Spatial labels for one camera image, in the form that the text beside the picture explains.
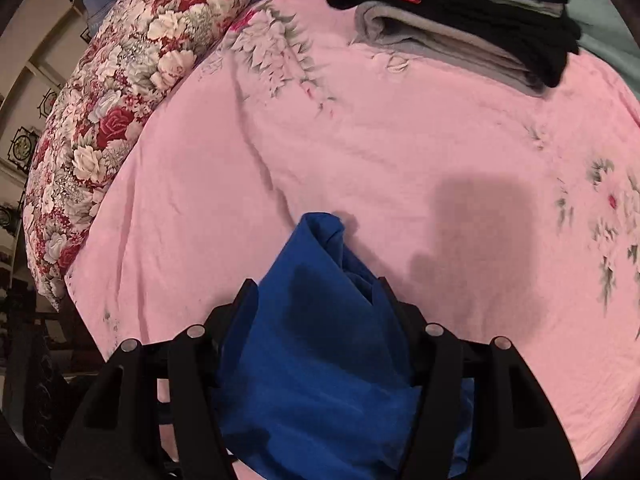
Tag blue and red pants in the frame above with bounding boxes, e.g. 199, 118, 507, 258
216, 212, 475, 480

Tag pink floral bedsheet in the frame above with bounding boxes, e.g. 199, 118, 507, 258
65, 0, 639, 472

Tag grey folded garment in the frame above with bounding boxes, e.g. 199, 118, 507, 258
355, 0, 580, 96

